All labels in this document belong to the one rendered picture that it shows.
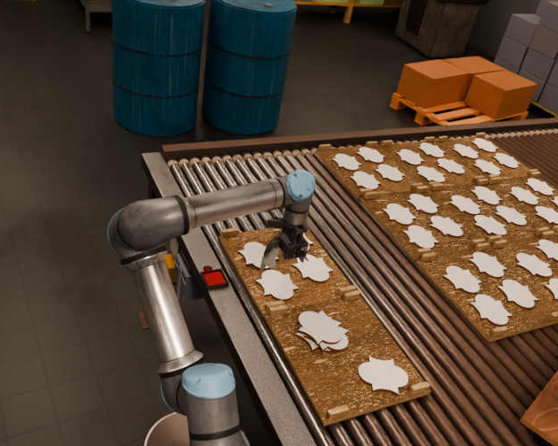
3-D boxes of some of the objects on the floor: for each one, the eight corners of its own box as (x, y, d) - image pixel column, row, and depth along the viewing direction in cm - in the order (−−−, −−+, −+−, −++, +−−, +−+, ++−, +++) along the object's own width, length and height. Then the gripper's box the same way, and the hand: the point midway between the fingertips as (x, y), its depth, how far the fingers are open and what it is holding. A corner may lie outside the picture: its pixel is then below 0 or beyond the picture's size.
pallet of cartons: (461, 91, 645) (475, 53, 620) (524, 124, 596) (542, 83, 571) (387, 106, 577) (399, 64, 552) (452, 143, 527) (468, 99, 502)
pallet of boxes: (601, 124, 630) (653, 25, 568) (557, 129, 596) (607, 25, 534) (526, 83, 704) (564, -8, 642) (483, 87, 670) (519, -10, 608)
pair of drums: (99, 103, 484) (96, -25, 425) (242, 88, 557) (255, -24, 498) (142, 155, 427) (144, 14, 369) (294, 129, 501) (316, 10, 442)
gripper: (272, 234, 164) (262, 285, 176) (330, 223, 173) (318, 273, 184) (259, 217, 170) (251, 267, 181) (316, 207, 179) (305, 257, 190)
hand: (281, 265), depth 185 cm, fingers open, 14 cm apart
